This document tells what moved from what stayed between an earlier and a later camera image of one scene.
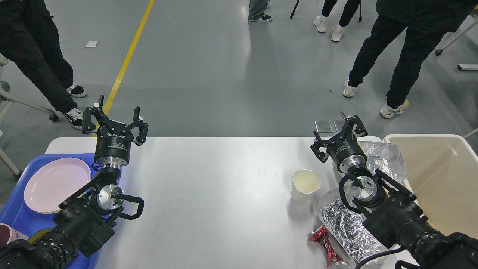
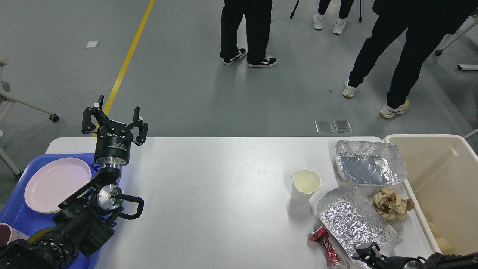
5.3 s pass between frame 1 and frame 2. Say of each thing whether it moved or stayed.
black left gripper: stayed
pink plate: stayed
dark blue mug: stayed
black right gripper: moved
